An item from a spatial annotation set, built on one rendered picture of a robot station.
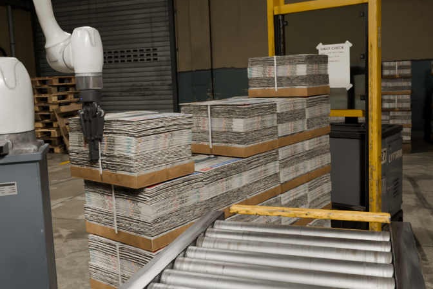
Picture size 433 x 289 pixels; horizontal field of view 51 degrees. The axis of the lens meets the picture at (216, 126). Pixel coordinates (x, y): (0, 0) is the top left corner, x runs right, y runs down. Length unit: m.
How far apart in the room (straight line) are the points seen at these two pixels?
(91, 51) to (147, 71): 7.87
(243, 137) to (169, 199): 0.51
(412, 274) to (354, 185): 2.22
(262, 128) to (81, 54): 0.91
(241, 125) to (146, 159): 0.57
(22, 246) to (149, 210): 0.41
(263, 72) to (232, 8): 6.33
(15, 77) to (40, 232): 0.45
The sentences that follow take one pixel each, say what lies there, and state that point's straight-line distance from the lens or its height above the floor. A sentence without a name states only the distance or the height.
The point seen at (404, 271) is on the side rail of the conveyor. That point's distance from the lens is 0.99.
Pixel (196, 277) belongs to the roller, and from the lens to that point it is 0.95.
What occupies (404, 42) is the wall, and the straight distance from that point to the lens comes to 8.44.
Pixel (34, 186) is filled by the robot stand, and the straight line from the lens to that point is 1.39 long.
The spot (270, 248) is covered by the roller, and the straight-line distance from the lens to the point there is 1.09.
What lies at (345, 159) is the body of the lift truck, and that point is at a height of 0.60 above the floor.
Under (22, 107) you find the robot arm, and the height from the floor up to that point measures 1.13.
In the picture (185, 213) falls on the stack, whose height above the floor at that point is 0.69.
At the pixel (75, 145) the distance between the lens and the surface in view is 1.76.
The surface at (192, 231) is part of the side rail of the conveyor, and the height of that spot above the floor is 0.80.
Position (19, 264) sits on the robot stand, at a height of 0.68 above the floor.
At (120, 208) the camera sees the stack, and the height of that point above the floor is 0.73.
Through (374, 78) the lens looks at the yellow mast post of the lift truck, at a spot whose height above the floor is 1.14.
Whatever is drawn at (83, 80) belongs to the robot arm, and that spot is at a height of 1.20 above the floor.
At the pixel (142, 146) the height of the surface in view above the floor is 0.97.
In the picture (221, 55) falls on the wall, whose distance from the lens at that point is 8.86.
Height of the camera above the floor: 1.19
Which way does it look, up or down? 6 degrees down
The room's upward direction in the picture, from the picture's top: 2 degrees counter-clockwise
